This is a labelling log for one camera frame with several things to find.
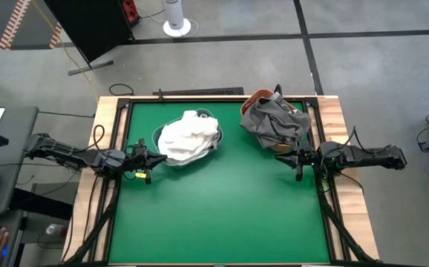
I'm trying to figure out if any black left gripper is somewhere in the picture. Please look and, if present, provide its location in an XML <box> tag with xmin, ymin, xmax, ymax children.
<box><xmin>125</xmin><ymin>148</ymin><xmax>168</xmax><ymax>185</ymax></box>

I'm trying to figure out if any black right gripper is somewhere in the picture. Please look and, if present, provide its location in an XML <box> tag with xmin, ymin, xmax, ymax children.
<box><xmin>275</xmin><ymin>146</ymin><xmax>321</xmax><ymax>182</ymax></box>

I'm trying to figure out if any teal plastic basket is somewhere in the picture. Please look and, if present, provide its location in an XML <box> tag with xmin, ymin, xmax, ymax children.
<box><xmin>151</xmin><ymin>108</ymin><xmax>224</xmax><ymax>167</ymax></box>

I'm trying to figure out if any dark grey towel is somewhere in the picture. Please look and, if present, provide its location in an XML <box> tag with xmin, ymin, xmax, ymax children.
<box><xmin>240</xmin><ymin>96</ymin><xmax>312</xmax><ymax>149</ymax></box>

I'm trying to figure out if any grey white-grid towel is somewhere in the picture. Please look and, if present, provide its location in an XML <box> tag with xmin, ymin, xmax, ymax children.
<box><xmin>272</xmin><ymin>92</ymin><xmax>299</xmax><ymax>114</ymax></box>

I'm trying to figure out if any orange plastic basket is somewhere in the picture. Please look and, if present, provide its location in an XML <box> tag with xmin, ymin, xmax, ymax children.
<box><xmin>240</xmin><ymin>88</ymin><xmax>305</xmax><ymax>154</ymax></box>

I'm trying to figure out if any long black strip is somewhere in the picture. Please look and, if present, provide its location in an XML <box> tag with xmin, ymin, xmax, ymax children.
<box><xmin>152</xmin><ymin>88</ymin><xmax>245</xmax><ymax>96</ymax></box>

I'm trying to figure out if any clear plastic bottle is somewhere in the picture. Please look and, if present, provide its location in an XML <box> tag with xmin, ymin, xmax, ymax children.
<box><xmin>45</xmin><ymin>223</ymin><xmax>68</xmax><ymax>238</ymax></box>

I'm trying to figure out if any grey desk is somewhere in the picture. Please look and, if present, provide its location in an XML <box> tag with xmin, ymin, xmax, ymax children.
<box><xmin>0</xmin><ymin>105</ymin><xmax>40</xmax><ymax>267</ymax></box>

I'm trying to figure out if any white tower fan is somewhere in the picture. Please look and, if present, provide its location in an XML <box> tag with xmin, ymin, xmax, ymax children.
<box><xmin>162</xmin><ymin>0</ymin><xmax>192</xmax><ymax>38</ymax></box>

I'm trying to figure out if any black standing panel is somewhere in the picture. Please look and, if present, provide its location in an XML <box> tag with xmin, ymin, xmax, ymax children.
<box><xmin>43</xmin><ymin>0</ymin><xmax>134</xmax><ymax>77</ymax></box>

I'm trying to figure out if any red power strip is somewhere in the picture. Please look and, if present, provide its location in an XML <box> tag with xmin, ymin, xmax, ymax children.
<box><xmin>121</xmin><ymin>0</ymin><xmax>141</xmax><ymax>23</ymax></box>

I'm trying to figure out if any black table frame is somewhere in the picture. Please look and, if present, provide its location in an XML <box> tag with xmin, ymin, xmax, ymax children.
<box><xmin>64</xmin><ymin>94</ymin><xmax>381</xmax><ymax>267</ymax></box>

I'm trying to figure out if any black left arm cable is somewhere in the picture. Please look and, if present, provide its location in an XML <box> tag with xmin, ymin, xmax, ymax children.
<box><xmin>92</xmin><ymin>125</ymin><xmax>106</xmax><ymax>151</ymax></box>

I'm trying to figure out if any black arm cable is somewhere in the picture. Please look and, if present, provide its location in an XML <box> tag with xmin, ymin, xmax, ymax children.
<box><xmin>351</xmin><ymin>125</ymin><xmax>393</xmax><ymax>155</ymax></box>
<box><xmin>92</xmin><ymin>125</ymin><xmax>106</xmax><ymax>151</ymax></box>

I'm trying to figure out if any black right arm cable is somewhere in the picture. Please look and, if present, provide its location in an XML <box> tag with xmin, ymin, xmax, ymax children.
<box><xmin>351</xmin><ymin>125</ymin><xmax>393</xmax><ymax>155</ymax></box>

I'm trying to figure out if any black cable loop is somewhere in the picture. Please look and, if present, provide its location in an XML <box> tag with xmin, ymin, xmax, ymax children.
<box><xmin>108</xmin><ymin>83</ymin><xmax>136</xmax><ymax>96</ymax></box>

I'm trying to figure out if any yellow cable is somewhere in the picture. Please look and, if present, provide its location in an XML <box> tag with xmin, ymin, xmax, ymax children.
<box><xmin>32</xmin><ymin>0</ymin><xmax>100</xmax><ymax>101</ymax></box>

